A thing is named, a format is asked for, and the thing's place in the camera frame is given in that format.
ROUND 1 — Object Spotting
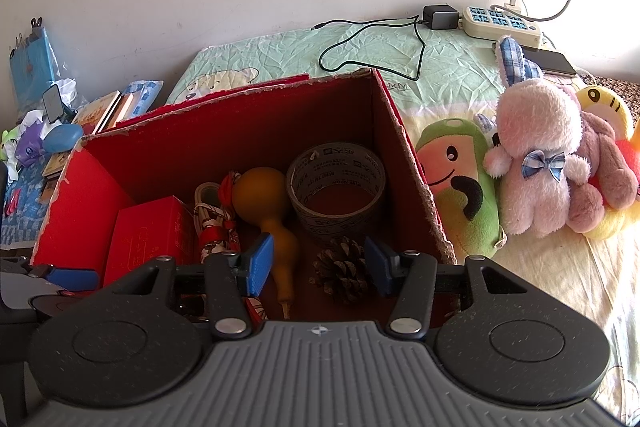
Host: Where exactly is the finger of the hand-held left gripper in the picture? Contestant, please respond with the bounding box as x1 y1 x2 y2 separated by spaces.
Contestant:
0 259 99 293

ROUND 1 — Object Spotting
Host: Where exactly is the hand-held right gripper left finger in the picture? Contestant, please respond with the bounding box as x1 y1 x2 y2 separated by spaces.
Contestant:
107 232 276 342

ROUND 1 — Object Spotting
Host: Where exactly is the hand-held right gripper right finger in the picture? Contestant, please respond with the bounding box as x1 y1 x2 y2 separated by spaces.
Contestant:
363 236 538 340

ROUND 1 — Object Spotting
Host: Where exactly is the brown pine cone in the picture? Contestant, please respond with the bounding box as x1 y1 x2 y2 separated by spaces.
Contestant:
309 236 381 305

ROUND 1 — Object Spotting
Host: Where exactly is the orange gourd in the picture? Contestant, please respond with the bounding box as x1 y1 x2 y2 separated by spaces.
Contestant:
232 167 301 320

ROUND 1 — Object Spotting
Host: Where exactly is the beige cord bundle red ribbon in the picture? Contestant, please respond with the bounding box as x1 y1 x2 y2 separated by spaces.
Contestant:
192 171 268 320

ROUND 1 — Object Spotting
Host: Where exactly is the printed packing tape roll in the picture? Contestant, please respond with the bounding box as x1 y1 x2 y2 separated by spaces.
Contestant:
286 142 387 240

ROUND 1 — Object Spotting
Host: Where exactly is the small red box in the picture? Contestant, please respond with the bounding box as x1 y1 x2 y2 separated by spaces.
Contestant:
102 196 197 288

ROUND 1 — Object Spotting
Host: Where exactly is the red cardboard box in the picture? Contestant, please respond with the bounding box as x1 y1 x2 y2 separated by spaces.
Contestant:
30 68 457 308

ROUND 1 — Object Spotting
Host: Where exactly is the green plush toy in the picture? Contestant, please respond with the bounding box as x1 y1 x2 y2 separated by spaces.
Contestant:
414 117 507 260

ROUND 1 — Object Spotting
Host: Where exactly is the blue oval case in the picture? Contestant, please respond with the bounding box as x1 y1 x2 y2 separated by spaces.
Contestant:
44 124 84 154

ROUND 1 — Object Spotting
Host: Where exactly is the green toy figure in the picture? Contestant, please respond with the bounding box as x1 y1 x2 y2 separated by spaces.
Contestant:
0 129 17 164

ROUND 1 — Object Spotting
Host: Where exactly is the white crumpled tissue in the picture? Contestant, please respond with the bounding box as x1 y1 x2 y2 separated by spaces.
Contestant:
19 79 77 130

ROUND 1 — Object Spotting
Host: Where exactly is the orange cover book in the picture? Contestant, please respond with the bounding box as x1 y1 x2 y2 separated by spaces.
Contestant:
72 91 123 135

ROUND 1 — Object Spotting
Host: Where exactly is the white cover book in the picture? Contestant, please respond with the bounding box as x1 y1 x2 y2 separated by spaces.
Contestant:
107 93 151 131

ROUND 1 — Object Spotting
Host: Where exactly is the pink rabbit plush toy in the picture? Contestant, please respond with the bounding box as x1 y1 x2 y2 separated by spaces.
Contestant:
482 36 591 239

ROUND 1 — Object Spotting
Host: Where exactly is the blue bag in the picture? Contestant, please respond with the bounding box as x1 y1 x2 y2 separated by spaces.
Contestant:
9 17 63 108

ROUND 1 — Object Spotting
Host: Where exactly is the mauve plush toy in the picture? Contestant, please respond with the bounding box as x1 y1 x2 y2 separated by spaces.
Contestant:
565 99 640 235

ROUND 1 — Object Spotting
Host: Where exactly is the black charger adapter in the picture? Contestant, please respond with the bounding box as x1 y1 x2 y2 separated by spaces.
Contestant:
422 4 460 31

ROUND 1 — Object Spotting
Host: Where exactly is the dark smartphone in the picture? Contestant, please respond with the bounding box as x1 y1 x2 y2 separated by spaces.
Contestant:
520 47 578 78

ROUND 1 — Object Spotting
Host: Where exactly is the beige power strip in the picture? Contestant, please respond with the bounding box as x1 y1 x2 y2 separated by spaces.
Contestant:
460 6 543 46

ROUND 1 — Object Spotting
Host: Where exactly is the yellow plush toy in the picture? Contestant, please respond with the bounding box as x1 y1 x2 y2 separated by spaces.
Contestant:
572 86 640 242

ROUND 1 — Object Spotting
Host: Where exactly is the brown woven mat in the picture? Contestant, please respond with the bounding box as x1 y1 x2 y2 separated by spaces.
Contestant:
580 74 640 118

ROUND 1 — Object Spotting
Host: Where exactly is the black cable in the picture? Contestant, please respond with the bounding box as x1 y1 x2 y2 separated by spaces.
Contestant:
312 14 434 84

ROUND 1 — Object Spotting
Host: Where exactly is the white plug cable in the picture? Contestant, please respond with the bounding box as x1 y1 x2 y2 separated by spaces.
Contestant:
490 0 529 16

